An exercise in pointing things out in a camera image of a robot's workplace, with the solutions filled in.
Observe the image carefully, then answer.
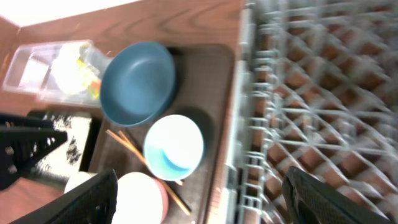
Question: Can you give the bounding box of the wooden chopstick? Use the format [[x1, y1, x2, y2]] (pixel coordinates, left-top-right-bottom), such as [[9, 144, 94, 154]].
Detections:
[[118, 130, 183, 185], [106, 129, 191, 215]]

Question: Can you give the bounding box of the dark blue bowl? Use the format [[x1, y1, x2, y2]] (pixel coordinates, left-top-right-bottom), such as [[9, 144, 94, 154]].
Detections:
[[99, 42, 176, 127]]

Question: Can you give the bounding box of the clear plastic bin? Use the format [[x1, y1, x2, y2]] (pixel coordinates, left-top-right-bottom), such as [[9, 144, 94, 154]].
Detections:
[[3, 40, 112, 108]]

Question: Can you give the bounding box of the green snack wrapper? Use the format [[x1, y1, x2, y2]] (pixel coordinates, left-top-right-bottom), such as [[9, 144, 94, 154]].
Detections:
[[76, 42, 101, 99]]

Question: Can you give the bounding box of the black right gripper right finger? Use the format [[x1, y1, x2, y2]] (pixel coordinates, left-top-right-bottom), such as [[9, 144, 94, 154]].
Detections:
[[282, 166, 392, 224]]

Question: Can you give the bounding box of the small white cup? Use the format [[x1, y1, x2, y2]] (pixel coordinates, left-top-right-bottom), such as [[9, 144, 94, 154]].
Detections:
[[64, 171, 96, 194]]

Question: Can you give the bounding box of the white crumpled napkin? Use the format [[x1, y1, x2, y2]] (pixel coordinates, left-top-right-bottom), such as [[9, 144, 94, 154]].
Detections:
[[51, 42, 86, 95]]

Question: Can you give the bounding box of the white pink bowl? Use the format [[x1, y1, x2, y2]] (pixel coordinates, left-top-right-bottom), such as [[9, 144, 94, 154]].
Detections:
[[112, 172, 169, 224]]

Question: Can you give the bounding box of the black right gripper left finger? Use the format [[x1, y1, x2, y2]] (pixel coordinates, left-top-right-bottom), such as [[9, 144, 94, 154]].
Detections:
[[13, 169, 118, 224]]

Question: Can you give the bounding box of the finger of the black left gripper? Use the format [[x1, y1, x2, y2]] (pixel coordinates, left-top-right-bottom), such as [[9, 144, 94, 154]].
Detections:
[[1, 113, 68, 190]]

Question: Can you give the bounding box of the grey dishwasher rack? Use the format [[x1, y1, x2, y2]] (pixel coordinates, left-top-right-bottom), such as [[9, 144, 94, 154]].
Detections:
[[219, 0, 397, 223]]

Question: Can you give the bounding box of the light blue bowl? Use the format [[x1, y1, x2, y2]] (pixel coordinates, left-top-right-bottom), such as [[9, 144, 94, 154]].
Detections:
[[143, 114, 205, 181]]

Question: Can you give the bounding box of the black waste tray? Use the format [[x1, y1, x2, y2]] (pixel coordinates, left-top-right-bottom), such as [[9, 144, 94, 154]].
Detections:
[[26, 110, 101, 185]]

